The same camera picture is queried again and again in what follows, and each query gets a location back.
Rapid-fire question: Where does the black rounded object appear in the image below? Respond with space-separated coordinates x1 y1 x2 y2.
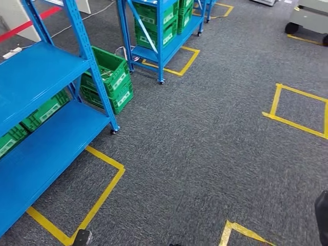
314 190 328 246

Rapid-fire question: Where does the blue metal shelf rack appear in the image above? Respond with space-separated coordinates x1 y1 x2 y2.
0 0 121 238
116 0 207 85

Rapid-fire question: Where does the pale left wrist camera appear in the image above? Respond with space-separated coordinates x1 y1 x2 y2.
72 229 93 246

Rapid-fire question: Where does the white wire harness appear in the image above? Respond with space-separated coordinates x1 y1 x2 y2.
98 66 113 80

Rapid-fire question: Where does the green plastic crate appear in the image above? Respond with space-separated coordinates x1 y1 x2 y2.
81 46 130 99
178 0 194 11
177 6 195 35
21 89 70 132
0 124 29 158
134 19 178 51
133 2 179 26
80 76 134 115

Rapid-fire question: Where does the yellow floor tape strip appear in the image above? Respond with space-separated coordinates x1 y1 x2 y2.
287 34 323 47

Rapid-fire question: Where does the white power strip cable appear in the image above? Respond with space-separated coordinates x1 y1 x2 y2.
22 0 115 48

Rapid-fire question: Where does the grey wheeled cart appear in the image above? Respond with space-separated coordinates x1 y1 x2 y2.
285 0 328 47

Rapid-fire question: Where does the white power strip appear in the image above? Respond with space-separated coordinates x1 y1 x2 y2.
2 47 23 60

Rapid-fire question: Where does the white looped cable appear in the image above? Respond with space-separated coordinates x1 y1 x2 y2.
114 45 140 64

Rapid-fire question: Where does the long red barrier belt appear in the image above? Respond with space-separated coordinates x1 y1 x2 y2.
0 6 62 43

